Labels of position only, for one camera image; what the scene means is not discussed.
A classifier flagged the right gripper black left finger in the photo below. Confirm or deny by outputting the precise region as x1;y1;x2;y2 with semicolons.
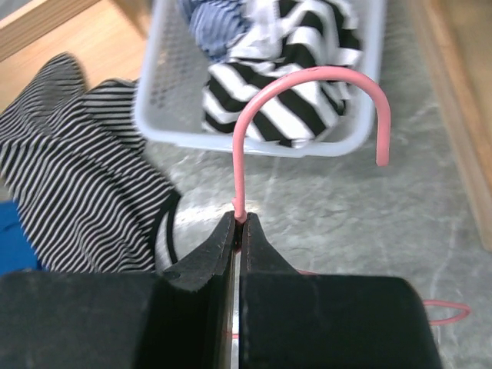
1;212;235;368

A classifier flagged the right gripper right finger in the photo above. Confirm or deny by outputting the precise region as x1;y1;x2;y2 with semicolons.
239;213;442;368

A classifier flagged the blue cloth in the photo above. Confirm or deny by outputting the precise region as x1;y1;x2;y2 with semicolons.
0;201;42;275

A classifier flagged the dark thin striped tank top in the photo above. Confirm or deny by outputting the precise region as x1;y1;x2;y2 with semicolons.
1;53;181;272

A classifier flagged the black white striped tank top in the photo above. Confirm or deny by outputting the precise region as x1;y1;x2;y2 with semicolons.
201;1;364;148

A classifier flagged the blue white striped tank top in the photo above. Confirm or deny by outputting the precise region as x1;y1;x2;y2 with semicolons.
177;0;251;62

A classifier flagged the white plastic perforated basket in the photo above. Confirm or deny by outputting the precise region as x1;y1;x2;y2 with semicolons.
134;1;374;158

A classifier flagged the left wooden clothes rack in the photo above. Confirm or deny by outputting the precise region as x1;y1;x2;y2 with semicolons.
1;1;151;108

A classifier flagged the wooden clothes rack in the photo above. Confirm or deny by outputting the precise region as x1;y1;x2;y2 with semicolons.
1;1;151;108
407;1;491;250

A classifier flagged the right wooden clothes rack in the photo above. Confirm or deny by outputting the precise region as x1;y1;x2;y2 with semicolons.
407;1;491;250

